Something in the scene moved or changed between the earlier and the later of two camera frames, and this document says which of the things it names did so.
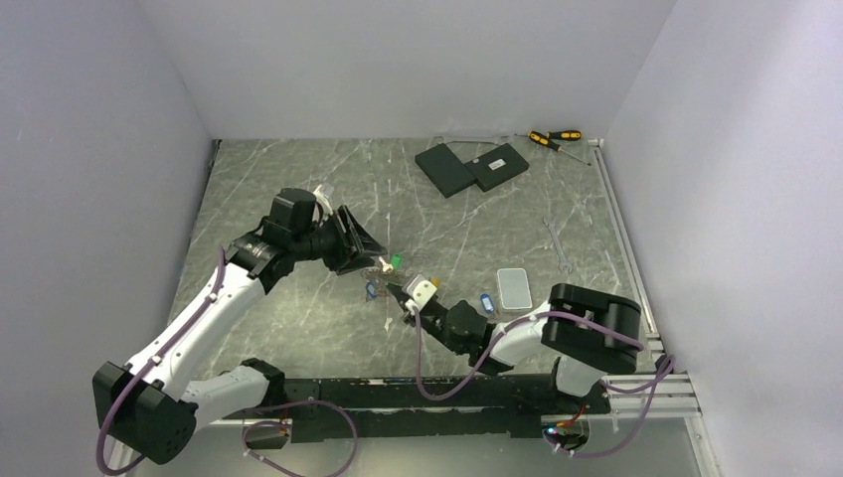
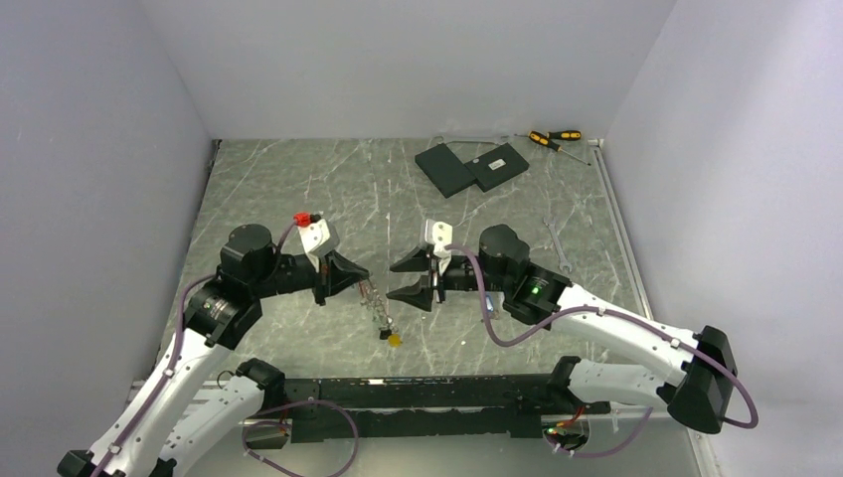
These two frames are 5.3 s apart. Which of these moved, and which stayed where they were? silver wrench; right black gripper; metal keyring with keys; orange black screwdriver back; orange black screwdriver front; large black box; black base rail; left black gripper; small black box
Moved: left black gripper; right black gripper; metal keyring with keys
Stayed: black base rail; large black box; orange black screwdriver front; orange black screwdriver back; silver wrench; small black box
